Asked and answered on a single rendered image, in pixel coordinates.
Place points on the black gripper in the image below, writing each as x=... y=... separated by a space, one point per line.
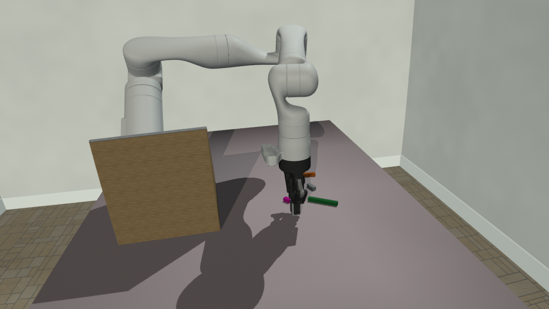
x=293 y=172

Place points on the green rod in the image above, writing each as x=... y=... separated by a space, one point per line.
x=322 y=201

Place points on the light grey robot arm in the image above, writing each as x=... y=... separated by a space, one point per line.
x=291 y=76

